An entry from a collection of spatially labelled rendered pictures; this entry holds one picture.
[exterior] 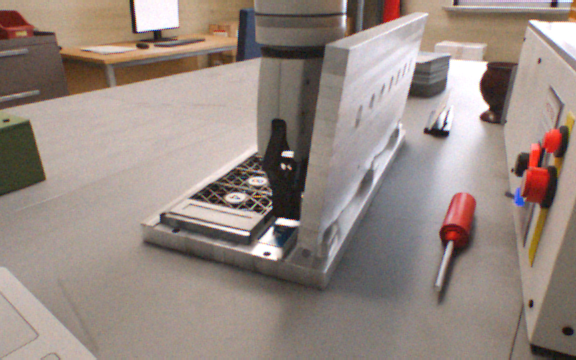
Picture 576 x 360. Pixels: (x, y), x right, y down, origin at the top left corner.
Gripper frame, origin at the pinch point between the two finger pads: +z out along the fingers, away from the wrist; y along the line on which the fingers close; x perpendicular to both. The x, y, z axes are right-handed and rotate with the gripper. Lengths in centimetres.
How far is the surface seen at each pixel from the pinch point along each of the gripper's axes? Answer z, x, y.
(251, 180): 1.0, -7.3, -2.3
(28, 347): 3.3, -10.9, 25.2
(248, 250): 2.3, -1.3, 9.5
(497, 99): -1, 21, -51
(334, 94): -13.7, 6.7, 9.8
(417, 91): 3, 4, -70
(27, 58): 17, -222, -129
